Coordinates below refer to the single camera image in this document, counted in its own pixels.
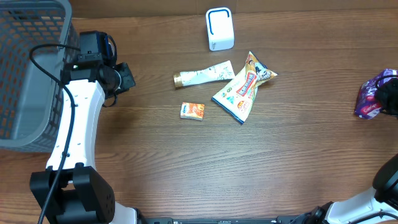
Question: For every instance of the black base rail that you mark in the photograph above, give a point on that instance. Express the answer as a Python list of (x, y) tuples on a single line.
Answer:
[(278, 220)]

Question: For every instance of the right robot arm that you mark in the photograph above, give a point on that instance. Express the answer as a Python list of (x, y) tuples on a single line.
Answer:
[(378, 203)]

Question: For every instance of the small orange tissue pack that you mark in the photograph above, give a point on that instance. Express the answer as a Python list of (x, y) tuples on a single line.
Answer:
[(192, 111)]

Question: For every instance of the grey plastic mesh basket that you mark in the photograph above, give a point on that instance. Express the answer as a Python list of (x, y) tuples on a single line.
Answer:
[(32, 36)]

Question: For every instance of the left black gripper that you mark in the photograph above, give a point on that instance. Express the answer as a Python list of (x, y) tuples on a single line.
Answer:
[(129, 81)]

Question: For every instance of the red purple pantyliner pack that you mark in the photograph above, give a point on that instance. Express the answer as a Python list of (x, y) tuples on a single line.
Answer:
[(367, 106)]

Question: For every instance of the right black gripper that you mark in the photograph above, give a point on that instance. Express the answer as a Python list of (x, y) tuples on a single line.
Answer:
[(385, 93)]

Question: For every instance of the colourful snack bag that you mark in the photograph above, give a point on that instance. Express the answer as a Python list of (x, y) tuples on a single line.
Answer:
[(238, 96)]

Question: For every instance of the white barcode scanner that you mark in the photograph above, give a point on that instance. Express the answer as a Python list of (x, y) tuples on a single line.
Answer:
[(219, 23)]

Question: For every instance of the white Pantene tube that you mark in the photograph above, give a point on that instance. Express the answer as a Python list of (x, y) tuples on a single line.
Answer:
[(221, 71)]

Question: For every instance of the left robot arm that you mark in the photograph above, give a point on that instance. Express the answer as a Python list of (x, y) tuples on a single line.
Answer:
[(70, 190)]

